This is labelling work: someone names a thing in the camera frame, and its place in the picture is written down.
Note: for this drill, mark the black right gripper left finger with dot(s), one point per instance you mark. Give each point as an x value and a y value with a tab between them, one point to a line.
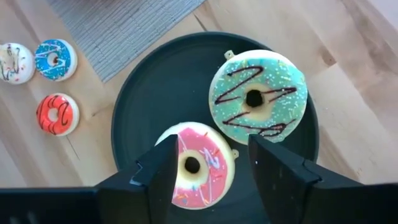
149	186

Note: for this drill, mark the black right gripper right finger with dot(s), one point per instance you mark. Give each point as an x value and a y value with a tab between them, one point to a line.
286	186

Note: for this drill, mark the pink glazed donut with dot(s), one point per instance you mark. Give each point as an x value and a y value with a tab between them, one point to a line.
219	174

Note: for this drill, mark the black round plate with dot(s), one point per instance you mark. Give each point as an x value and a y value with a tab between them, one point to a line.
174	87

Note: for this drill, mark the teal donut with brown zigzag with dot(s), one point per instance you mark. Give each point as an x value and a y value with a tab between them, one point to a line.
280	77

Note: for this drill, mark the small red glazed donut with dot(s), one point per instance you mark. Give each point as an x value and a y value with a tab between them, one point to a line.
43	115

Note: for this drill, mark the small blue glazed donut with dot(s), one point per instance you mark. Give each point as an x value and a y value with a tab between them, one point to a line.
66	70

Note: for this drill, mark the grey woven placemat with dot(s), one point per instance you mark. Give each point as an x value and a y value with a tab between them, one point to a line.
124	31

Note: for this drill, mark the small white glazed donut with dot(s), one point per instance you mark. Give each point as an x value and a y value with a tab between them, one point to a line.
23	73

